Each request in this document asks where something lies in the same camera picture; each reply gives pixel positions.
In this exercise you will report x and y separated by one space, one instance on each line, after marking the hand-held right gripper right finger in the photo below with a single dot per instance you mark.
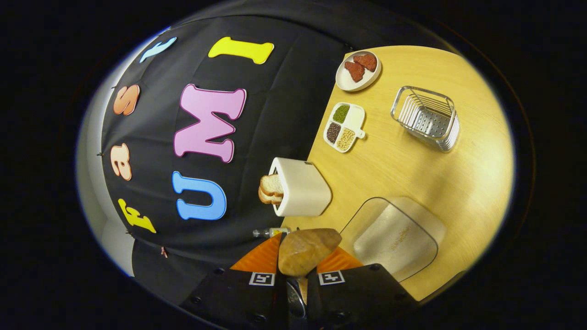
357 293

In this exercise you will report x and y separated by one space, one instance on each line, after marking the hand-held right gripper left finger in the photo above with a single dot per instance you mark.
238 293

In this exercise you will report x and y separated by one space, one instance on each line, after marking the clear rectangular rice container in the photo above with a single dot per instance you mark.
394 238

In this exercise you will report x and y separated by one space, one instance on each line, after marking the wooden spoon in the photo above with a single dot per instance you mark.
307 250

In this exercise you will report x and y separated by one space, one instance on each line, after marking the small glass bottle yellow label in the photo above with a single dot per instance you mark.
270 232

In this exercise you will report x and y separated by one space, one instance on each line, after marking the white toaster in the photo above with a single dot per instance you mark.
302 188

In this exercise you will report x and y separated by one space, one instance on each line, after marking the yellow soybeans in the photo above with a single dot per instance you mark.
346 138

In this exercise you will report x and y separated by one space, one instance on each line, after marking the dark brown beans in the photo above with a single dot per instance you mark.
333 132

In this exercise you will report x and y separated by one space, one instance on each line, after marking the white divided dish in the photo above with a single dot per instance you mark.
355 121

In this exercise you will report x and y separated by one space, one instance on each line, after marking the green mung beans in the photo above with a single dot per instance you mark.
340 113

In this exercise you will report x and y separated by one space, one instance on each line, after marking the black backdrop cloth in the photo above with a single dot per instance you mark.
284 114

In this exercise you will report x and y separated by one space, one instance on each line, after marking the white round plate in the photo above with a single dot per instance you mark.
344 82

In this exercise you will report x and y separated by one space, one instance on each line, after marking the red meat piece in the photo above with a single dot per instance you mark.
354 71
366 61

